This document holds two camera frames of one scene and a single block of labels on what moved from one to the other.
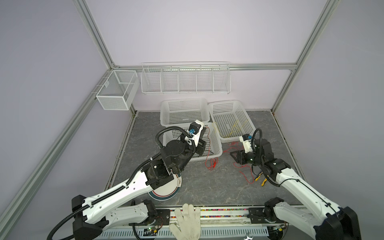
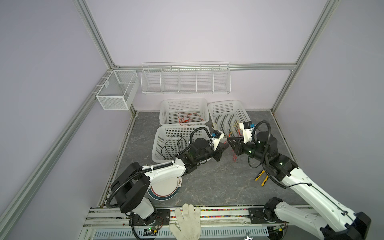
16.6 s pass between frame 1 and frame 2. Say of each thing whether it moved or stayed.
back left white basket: stayed
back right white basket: stayed
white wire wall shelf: stayed
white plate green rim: stayed
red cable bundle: moved
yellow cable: moved
